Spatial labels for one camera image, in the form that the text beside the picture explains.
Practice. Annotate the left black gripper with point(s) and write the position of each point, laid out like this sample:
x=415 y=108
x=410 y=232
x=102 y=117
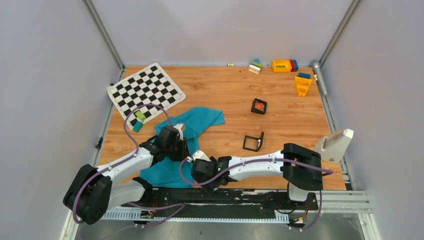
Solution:
x=184 y=151

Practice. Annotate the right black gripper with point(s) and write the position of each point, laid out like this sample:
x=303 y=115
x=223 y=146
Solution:
x=211 y=186

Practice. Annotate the black square display case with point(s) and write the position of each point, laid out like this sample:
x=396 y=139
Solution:
x=252 y=143

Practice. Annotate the black hinged display case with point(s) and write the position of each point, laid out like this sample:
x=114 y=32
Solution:
x=258 y=112

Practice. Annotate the orange brooch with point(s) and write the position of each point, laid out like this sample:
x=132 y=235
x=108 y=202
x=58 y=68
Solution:
x=259 y=106

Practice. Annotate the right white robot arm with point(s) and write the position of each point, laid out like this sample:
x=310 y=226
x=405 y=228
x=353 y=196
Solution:
x=298 y=165

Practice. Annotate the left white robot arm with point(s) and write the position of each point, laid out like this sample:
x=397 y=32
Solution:
x=96 y=190

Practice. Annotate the teal block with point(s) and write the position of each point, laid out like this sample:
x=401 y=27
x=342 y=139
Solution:
x=137 y=126

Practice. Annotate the lime green block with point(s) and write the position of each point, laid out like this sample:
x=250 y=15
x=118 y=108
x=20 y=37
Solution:
x=140 y=116

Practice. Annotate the black white checkerboard mat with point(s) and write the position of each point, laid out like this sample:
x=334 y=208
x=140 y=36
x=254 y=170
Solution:
x=137 y=92

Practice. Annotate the white green blue block stack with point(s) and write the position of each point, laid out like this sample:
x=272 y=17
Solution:
x=255 y=66

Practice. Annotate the yellow toy box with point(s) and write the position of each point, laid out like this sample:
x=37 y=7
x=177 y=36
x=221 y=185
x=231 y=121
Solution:
x=281 y=66

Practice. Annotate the white tilted device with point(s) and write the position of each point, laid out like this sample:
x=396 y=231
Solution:
x=333 y=147

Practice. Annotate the yellow triangular toy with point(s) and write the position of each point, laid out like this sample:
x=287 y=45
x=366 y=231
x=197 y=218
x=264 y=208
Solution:
x=302 y=85

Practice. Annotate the blue flat block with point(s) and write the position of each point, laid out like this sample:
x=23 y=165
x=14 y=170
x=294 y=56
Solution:
x=304 y=75

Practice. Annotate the red blue block pair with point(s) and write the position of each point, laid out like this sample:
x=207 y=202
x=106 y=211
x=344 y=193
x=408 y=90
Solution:
x=294 y=65

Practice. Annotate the grey metal cylinder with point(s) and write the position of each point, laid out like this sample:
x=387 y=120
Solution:
x=316 y=67

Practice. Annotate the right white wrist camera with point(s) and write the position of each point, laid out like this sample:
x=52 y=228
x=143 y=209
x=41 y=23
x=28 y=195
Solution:
x=200 y=155

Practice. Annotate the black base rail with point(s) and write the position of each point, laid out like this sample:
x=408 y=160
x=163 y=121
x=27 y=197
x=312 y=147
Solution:
x=224 y=202

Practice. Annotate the white slotted cable duct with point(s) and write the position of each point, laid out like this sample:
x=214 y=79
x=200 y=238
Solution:
x=136 y=214

